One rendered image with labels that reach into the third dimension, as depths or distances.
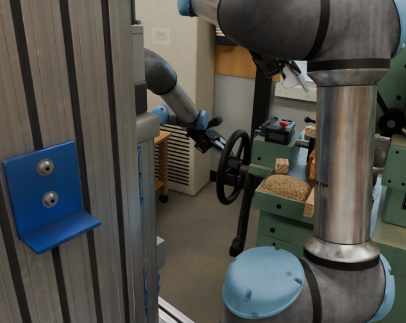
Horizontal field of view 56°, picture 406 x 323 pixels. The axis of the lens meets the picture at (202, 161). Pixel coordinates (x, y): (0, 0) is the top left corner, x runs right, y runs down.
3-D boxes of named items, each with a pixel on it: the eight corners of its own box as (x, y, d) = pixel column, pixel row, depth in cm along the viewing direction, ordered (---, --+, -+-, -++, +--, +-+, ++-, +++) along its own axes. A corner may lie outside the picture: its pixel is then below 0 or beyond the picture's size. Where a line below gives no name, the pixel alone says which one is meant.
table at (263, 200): (279, 137, 165) (281, 124, 163) (354, 152, 153) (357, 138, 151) (222, 200, 116) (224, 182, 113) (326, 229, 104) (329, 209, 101)
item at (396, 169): (382, 172, 109) (392, 132, 104) (410, 177, 106) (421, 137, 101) (380, 186, 102) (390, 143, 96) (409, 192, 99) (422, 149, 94)
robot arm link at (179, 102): (168, 41, 105) (213, 111, 151) (133, 38, 109) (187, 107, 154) (156, 79, 103) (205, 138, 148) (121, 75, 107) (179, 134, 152)
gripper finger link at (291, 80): (293, 102, 107) (273, 76, 108) (311, 89, 106) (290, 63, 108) (294, 99, 104) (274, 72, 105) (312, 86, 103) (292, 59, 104)
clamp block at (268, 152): (263, 149, 145) (266, 126, 142) (299, 156, 140) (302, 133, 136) (250, 163, 133) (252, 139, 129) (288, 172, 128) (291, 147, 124)
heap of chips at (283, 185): (267, 177, 117) (269, 166, 116) (313, 188, 112) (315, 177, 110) (258, 190, 110) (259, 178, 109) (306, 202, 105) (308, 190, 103)
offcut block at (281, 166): (287, 173, 120) (288, 164, 119) (276, 173, 120) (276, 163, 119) (286, 168, 124) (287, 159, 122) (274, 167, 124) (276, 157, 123)
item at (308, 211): (337, 146, 142) (339, 136, 141) (343, 147, 142) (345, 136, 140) (303, 216, 98) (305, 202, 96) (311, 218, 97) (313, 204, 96)
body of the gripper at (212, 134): (212, 149, 164) (190, 131, 165) (222, 134, 159) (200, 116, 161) (204, 155, 157) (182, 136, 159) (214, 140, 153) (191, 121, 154)
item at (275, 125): (267, 128, 140) (269, 113, 138) (297, 133, 136) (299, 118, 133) (255, 140, 129) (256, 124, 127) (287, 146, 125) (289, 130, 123)
